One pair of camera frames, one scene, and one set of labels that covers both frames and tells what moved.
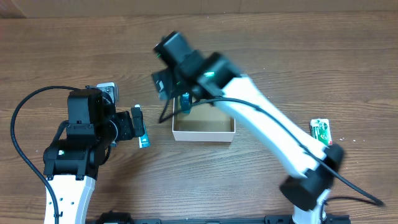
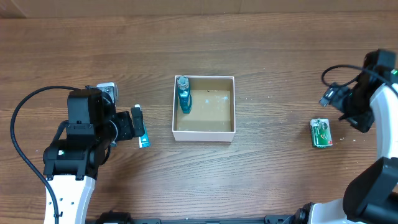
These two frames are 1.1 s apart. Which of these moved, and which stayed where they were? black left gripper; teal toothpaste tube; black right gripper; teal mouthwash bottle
Moved: black right gripper
Stayed: teal mouthwash bottle; black left gripper; teal toothpaste tube
